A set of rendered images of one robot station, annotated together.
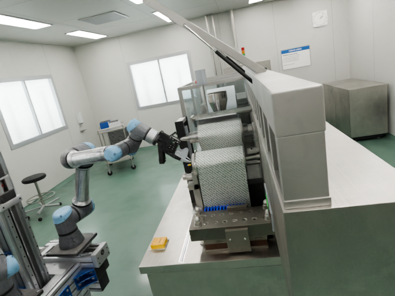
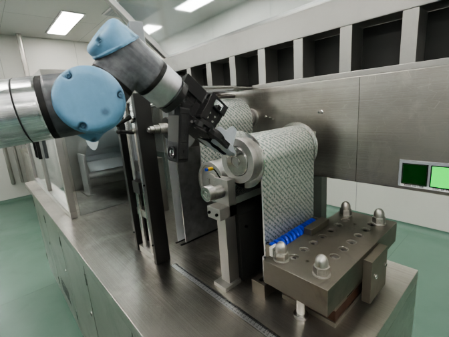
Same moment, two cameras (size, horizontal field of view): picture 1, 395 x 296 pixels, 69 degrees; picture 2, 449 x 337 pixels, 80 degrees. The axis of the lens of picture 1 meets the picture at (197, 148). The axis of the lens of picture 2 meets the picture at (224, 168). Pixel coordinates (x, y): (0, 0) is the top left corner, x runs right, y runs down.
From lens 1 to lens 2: 1.22 m
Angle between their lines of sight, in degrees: 50
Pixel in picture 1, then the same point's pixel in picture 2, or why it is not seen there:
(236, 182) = (303, 185)
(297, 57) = not seen: hidden behind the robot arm
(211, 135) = not seen: hidden behind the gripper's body
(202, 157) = (263, 140)
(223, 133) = (231, 117)
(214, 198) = (279, 220)
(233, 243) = (375, 281)
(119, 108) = not seen: outside the picture
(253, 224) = (382, 235)
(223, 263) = (383, 328)
